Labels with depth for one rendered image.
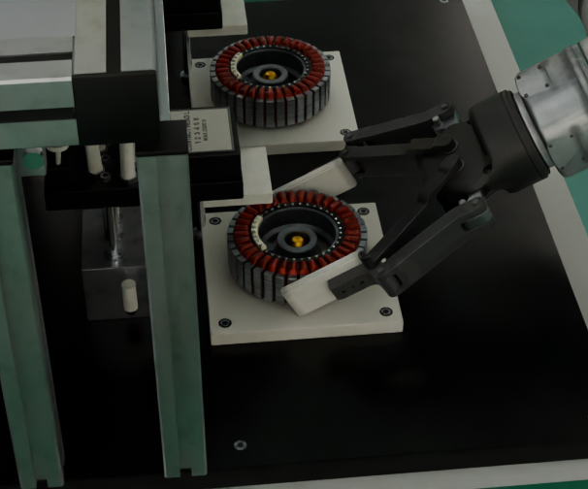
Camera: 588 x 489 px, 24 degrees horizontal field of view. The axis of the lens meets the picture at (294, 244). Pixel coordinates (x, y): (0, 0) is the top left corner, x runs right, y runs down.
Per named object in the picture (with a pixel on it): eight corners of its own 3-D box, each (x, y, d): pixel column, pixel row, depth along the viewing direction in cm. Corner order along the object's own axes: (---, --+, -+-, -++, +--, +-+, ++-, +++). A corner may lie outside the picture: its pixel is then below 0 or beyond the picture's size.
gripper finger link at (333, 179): (341, 161, 115) (340, 156, 116) (267, 198, 117) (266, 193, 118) (357, 186, 117) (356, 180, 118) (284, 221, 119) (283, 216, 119)
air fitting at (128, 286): (138, 306, 111) (135, 277, 109) (138, 315, 110) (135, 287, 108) (123, 307, 111) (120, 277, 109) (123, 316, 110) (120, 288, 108)
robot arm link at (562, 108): (597, 87, 101) (521, 124, 102) (639, 172, 106) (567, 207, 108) (565, 20, 108) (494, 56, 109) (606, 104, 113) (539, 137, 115)
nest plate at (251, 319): (375, 212, 122) (375, 201, 121) (403, 332, 110) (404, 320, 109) (200, 223, 121) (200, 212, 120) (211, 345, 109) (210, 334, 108)
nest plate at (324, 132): (339, 60, 140) (339, 49, 139) (360, 149, 129) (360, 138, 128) (187, 69, 139) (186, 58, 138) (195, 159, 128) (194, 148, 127)
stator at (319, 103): (328, 64, 137) (328, 31, 135) (331, 131, 129) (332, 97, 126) (212, 65, 137) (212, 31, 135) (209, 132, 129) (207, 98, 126)
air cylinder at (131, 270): (149, 255, 117) (145, 204, 114) (151, 316, 112) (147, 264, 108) (88, 259, 117) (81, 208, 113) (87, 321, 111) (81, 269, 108)
